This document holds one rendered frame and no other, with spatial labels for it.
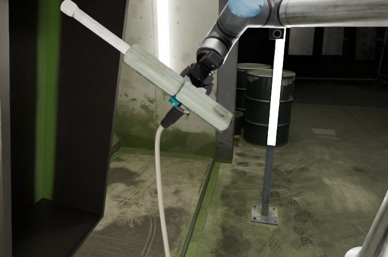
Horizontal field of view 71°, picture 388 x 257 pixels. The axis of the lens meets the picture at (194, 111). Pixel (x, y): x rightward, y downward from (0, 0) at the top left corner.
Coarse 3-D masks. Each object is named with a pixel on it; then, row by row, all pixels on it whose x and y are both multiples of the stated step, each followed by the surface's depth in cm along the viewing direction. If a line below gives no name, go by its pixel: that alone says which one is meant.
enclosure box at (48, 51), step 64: (0, 0) 53; (64, 0) 112; (128, 0) 106; (0, 64) 56; (64, 64) 120; (0, 128) 61; (64, 128) 129; (0, 192) 66; (64, 192) 140; (0, 256) 73; (64, 256) 114
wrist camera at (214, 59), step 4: (208, 52) 71; (212, 52) 69; (216, 52) 70; (204, 56) 73; (208, 56) 69; (212, 56) 69; (216, 56) 69; (220, 56) 71; (200, 60) 78; (204, 60) 73; (208, 60) 70; (212, 60) 69; (216, 60) 69; (220, 60) 70; (224, 60) 70; (204, 64) 77; (208, 64) 72; (212, 64) 70; (216, 64) 70; (220, 64) 70; (212, 68) 75; (216, 68) 73
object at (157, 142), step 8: (160, 128) 86; (160, 136) 90; (160, 168) 93; (160, 176) 93; (160, 184) 93; (160, 192) 93; (160, 200) 93; (160, 208) 94; (160, 216) 94; (168, 248) 93; (168, 256) 93
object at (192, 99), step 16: (80, 16) 63; (96, 32) 64; (128, 48) 65; (128, 64) 66; (144, 64) 64; (160, 64) 66; (160, 80) 65; (176, 80) 66; (176, 96) 68; (192, 96) 66; (208, 96) 69; (176, 112) 74; (192, 112) 69; (208, 112) 67; (224, 112) 67; (224, 128) 68
